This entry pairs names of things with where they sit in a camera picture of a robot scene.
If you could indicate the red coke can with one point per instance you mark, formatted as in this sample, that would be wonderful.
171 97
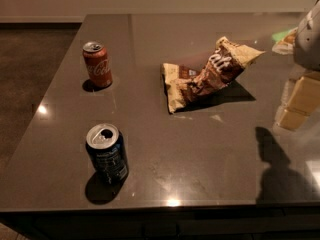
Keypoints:
97 63

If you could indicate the dark blue pepsi can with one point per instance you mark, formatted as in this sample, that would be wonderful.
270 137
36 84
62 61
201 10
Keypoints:
105 146

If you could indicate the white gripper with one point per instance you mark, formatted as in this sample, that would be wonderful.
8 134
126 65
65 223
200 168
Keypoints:
308 40

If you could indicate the green white snack bag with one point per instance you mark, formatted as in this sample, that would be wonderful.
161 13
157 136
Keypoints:
284 42

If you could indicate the brown chip bag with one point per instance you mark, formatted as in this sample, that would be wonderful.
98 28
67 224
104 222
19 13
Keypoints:
185 86

